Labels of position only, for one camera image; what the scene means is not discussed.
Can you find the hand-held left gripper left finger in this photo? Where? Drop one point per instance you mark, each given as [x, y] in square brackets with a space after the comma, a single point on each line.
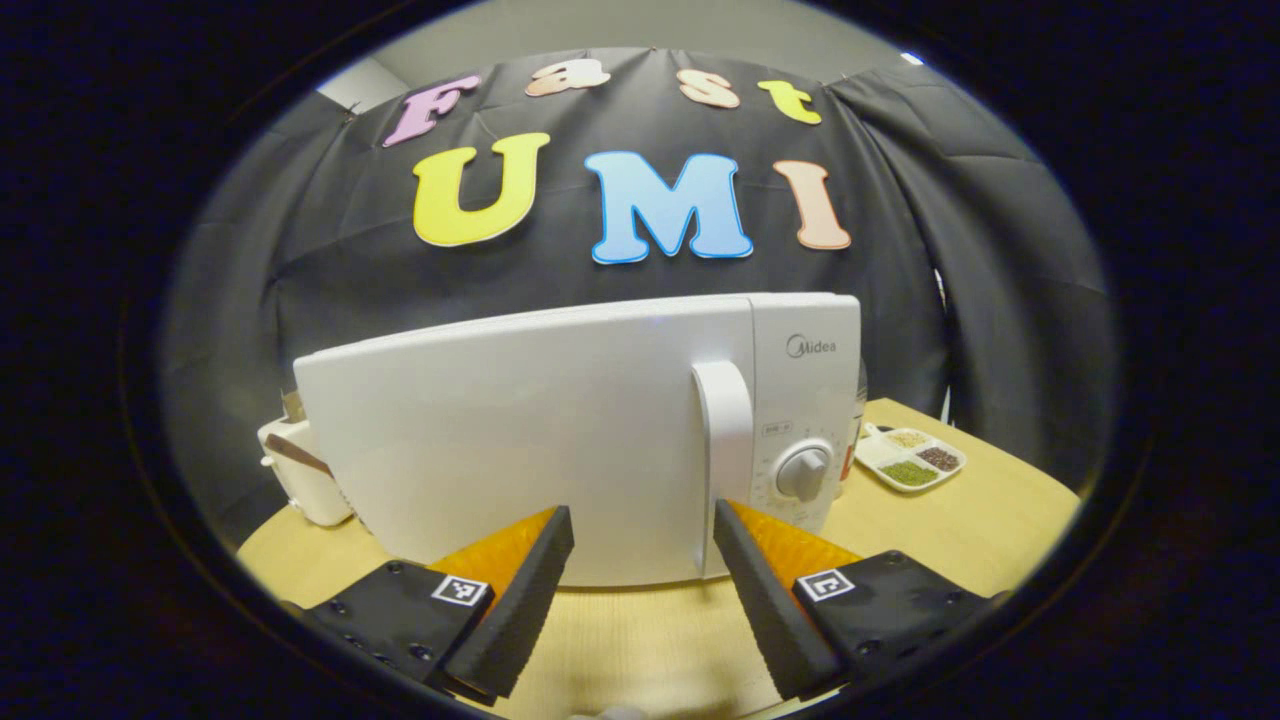
[520, 610]

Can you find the black backdrop cloth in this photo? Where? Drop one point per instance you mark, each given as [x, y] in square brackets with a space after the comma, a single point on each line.
[300, 250]

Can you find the white microwave oven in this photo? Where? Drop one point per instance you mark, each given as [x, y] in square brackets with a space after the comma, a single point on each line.
[500, 420]

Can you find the brown bread slice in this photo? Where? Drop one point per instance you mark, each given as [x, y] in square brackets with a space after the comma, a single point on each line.
[293, 408]

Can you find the divided tray of grains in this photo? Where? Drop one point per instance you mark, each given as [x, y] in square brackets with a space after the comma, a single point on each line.
[905, 470]

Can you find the white toaster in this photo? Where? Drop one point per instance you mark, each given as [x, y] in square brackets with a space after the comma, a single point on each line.
[300, 480]

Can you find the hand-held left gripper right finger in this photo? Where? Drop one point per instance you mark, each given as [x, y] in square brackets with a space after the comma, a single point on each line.
[765, 600]

